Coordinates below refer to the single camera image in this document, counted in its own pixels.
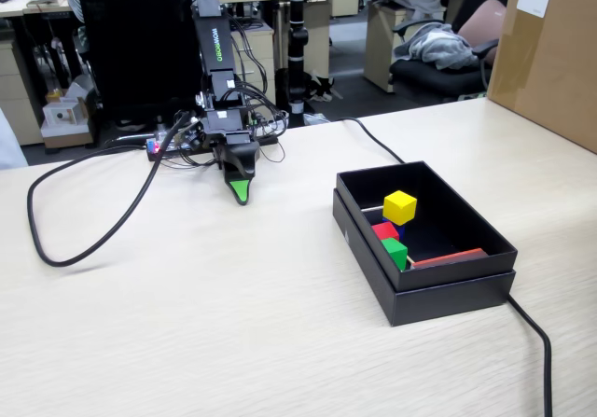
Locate blue wooden cube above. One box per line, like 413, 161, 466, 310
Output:
381, 217, 408, 246

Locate black mesh office chair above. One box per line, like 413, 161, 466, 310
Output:
72, 0, 206, 133

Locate small open cardboard box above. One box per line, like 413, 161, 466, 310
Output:
39, 97, 97, 150

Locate red wooden cube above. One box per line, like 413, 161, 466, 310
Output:
371, 222, 401, 243

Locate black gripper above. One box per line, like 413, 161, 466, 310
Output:
204, 110, 260, 206

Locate black vertical pole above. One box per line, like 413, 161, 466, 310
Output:
284, 0, 312, 116

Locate black box tray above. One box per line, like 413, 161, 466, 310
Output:
335, 159, 520, 292

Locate green wooden cube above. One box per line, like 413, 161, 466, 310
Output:
381, 238, 410, 272

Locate yellow wooden cube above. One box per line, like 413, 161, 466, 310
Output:
382, 189, 418, 226

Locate black and white shoes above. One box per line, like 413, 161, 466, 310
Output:
305, 72, 345, 103

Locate thick black looped cable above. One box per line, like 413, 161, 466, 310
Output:
26, 120, 190, 268

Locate thick black long cable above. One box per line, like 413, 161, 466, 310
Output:
338, 117, 554, 417

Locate black open box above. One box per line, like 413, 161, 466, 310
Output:
331, 188, 517, 327

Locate flat red block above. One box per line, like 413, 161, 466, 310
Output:
410, 247, 489, 271

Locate large cardboard box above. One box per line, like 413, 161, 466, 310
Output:
486, 0, 597, 155

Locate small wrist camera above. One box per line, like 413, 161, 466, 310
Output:
184, 125, 209, 150

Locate grey jacket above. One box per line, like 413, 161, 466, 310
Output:
394, 21, 481, 72

